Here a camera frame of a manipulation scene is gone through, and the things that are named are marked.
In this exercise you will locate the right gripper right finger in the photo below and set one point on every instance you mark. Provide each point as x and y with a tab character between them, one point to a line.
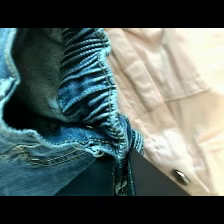
151	180

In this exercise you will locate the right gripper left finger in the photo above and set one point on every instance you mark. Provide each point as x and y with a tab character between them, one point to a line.
96	180

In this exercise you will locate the pink garment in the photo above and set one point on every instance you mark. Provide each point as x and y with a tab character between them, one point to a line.
173	100

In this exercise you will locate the blue jeans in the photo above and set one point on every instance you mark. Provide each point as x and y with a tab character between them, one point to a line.
66	100

